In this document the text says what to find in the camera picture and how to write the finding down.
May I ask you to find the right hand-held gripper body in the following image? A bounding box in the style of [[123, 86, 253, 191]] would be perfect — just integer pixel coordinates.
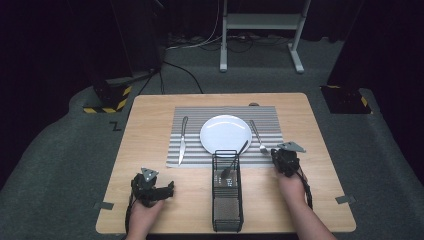
[[272, 141, 307, 178]]

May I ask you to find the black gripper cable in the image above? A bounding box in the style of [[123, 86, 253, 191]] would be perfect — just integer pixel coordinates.
[[124, 195, 135, 235], [297, 170, 315, 212]]

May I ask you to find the person's left hand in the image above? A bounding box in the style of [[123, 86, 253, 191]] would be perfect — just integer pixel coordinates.
[[127, 199, 166, 235]]

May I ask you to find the person's right hand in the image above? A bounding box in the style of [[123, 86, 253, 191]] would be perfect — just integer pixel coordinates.
[[275, 167, 308, 205]]

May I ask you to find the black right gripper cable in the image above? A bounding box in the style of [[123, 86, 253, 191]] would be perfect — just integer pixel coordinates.
[[297, 170, 315, 212]]

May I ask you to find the black-handled table knife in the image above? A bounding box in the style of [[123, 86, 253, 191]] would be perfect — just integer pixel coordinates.
[[177, 115, 190, 167]]

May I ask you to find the black-handled spoon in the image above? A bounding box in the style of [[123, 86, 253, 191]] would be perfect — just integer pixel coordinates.
[[220, 139, 250, 180]]

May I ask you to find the grey tape piece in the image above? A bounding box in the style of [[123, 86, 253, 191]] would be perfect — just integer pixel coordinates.
[[92, 200, 115, 211], [334, 194, 357, 205]]

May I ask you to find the black-handled fork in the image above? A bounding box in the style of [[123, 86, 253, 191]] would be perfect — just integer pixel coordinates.
[[249, 119, 270, 156]]

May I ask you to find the white floor cable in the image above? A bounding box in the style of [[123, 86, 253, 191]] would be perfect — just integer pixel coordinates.
[[165, 0, 223, 52]]

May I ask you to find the black yellow striped base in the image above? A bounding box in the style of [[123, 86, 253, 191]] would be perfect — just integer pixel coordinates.
[[319, 84, 373, 115], [82, 77, 134, 115]]

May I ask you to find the tall black cabinet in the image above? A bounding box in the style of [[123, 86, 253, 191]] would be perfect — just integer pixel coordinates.
[[109, 0, 165, 74]]

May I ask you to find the grey striped placemat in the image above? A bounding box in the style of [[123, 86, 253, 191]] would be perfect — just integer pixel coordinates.
[[165, 105, 290, 169]]

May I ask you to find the bundle of dark floor cables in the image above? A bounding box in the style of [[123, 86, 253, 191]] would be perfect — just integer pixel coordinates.
[[228, 32, 292, 54]]

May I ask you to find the black wire cutlery caddy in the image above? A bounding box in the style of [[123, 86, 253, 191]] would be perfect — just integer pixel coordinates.
[[211, 149, 245, 234]]

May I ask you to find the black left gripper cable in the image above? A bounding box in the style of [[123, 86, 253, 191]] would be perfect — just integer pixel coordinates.
[[124, 195, 135, 235]]

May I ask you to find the black floor cable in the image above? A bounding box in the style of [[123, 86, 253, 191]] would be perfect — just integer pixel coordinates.
[[162, 60, 205, 95]]

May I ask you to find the white round plate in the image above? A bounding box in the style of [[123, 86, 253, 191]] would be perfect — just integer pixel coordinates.
[[199, 114, 254, 156]]

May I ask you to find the white metal stand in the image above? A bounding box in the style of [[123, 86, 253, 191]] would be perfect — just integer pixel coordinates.
[[218, 0, 313, 75]]

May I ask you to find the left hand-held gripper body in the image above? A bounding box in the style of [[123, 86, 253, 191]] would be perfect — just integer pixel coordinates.
[[130, 167, 160, 209]]

